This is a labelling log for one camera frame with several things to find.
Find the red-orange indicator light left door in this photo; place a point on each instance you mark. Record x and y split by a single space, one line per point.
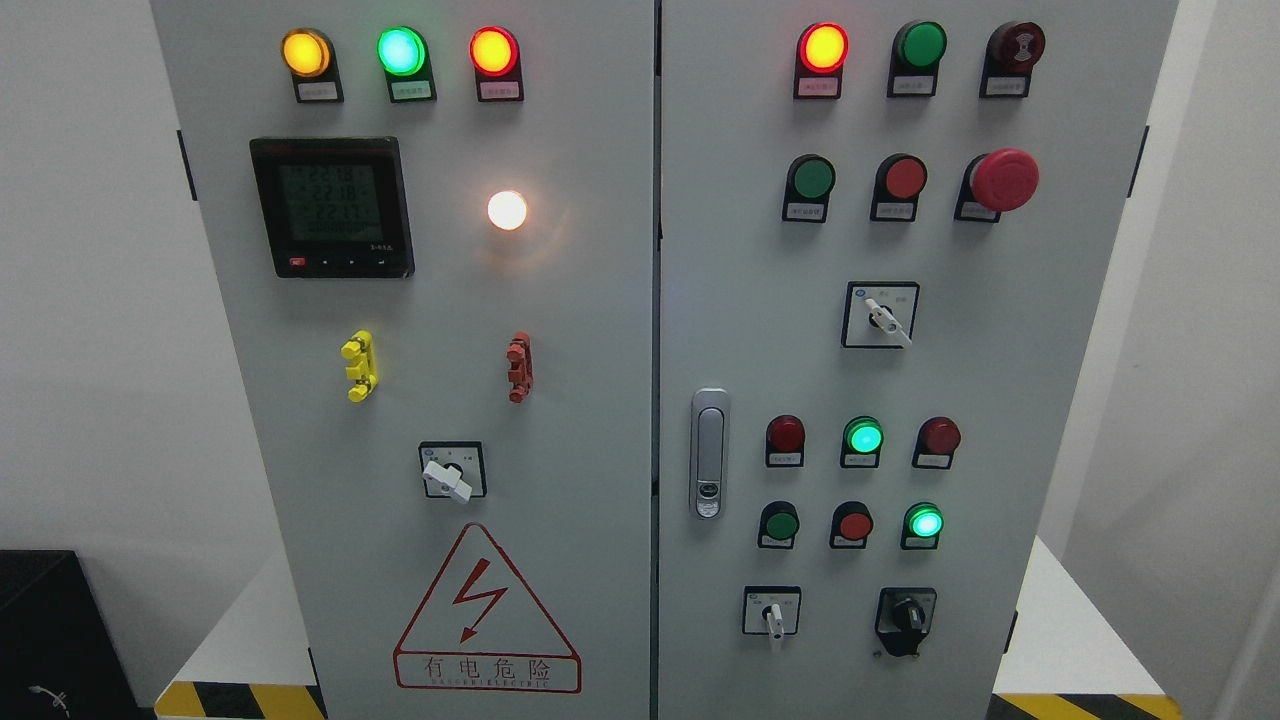
496 57

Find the silver door lock handle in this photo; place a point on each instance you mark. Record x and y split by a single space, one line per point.
709 419

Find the red terminal connector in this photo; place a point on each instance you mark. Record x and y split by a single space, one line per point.
519 373

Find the white-handle selector switch upper right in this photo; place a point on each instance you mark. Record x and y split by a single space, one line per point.
880 314

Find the red emergency stop button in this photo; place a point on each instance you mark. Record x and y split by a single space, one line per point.
994 183

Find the green lit push button lower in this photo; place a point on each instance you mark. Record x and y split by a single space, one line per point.
922 525

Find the grey cabinet door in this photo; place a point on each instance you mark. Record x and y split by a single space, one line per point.
755 305
568 469

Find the grey left cabinet door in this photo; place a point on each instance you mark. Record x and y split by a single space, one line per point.
568 469

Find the green lit indicator middle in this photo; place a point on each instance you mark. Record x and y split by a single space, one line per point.
862 441

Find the grey right cabinet door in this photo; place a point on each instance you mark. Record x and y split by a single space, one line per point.
755 305

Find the red push button lower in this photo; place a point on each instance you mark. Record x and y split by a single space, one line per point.
851 525

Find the white-handle selector switch lower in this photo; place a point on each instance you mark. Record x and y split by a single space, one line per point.
772 612

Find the dark red indicator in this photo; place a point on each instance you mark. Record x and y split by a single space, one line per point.
936 444
785 439

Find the dark red buzzer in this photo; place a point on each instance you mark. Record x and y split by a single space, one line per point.
1013 50

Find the dark red indicator right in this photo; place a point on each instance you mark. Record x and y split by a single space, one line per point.
936 444

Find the red electric warning sticker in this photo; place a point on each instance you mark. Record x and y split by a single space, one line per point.
480 627

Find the green lit indicator light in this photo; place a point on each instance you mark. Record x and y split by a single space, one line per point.
405 59

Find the yellow indicator light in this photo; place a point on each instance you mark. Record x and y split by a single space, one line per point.
310 57

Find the white-handle selector switch left door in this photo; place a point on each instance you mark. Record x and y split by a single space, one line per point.
453 470

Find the black knob selector switch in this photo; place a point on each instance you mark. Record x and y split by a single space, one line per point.
904 618

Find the black box lower left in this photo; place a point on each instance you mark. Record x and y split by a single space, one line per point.
57 658

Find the green unlit indicator top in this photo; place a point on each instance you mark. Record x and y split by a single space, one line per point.
915 58

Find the green push button upper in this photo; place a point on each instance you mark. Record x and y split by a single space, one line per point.
809 182

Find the black digital power meter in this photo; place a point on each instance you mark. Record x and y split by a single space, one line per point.
334 207

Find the white platform with hazard stripes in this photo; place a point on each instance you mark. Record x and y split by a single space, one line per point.
1063 662

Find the red lit indicator right door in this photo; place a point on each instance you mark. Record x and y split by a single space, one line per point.
821 52

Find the white lit indicator lamp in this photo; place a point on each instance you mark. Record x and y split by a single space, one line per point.
507 210

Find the white-handle selector switch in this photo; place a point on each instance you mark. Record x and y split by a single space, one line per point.
772 612
880 314

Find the red push button upper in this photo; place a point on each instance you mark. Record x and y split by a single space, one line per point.
900 180

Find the dark red indicator left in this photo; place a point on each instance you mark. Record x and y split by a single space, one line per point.
785 439

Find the yellow terminal connector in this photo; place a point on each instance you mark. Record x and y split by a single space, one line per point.
361 366

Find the red push button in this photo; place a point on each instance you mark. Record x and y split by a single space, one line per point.
851 525
900 180

